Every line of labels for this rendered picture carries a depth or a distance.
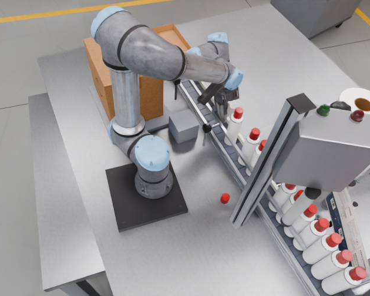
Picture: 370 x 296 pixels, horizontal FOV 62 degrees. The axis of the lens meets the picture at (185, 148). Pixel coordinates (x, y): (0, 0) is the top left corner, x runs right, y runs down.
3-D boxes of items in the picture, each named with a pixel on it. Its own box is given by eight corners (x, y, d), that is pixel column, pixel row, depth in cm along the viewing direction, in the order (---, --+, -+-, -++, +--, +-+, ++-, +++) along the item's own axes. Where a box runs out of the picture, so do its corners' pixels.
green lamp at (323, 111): (328, 118, 65) (333, 111, 63) (316, 117, 65) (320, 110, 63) (327, 110, 66) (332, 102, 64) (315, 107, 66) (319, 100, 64)
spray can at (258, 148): (260, 174, 125) (275, 145, 108) (249, 179, 124) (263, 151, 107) (253, 164, 128) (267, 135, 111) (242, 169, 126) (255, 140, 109)
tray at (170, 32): (195, 60, 170) (196, 54, 167) (151, 72, 162) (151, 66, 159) (172, 29, 185) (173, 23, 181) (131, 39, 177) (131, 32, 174)
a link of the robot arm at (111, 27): (130, 166, 115) (117, 35, 72) (107, 141, 121) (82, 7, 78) (155, 150, 121) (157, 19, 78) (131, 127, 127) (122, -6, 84)
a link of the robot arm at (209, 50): (207, 61, 105) (227, 52, 111) (184, 44, 110) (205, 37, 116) (202, 80, 111) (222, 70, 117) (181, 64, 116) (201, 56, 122)
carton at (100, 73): (163, 115, 144) (163, 70, 121) (113, 131, 137) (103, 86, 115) (140, 73, 159) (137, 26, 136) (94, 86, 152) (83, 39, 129)
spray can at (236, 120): (238, 144, 133) (248, 112, 116) (227, 147, 132) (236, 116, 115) (231, 134, 136) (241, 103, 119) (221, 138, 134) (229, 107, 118)
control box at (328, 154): (340, 193, 77) (386, 150, 61) (271, 181, 77) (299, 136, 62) (335, 159, 82) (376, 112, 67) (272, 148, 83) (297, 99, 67)
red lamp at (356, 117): (362, 124, 64) (368, 117, 62) (349, 122, 64) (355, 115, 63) (360, 115, 66) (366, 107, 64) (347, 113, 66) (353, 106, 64)
